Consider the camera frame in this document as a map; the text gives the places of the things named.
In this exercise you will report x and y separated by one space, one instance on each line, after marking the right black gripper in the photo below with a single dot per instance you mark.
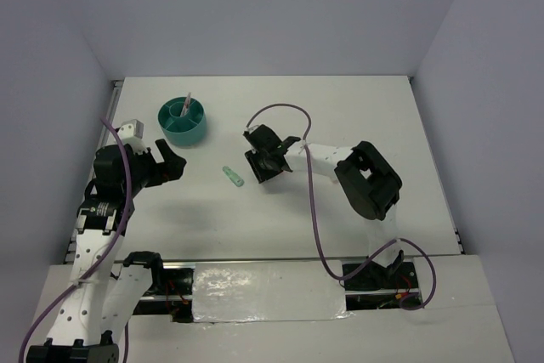
253 157

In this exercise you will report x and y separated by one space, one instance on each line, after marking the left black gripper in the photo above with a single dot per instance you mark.
173 163

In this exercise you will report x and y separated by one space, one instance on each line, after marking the silver white pen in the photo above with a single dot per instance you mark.
187 101

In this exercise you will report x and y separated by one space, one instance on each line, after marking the pink pen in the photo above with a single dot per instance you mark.
184 106

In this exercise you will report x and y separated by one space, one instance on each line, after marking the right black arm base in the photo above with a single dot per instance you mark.
370 289

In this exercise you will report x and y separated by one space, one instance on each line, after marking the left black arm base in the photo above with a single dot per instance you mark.
173 300

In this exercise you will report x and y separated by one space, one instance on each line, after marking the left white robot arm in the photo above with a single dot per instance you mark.
94 310

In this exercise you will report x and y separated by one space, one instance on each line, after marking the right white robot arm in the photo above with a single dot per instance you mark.
369 183

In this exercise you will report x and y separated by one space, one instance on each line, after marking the green highlighter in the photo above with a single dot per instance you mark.
234 177

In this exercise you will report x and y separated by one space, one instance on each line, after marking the teal round divided organizer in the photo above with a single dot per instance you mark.
183 130

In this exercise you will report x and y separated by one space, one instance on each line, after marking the silver foil sheet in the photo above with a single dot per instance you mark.
265 291

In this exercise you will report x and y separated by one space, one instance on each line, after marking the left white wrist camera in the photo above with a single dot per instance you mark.
131 133

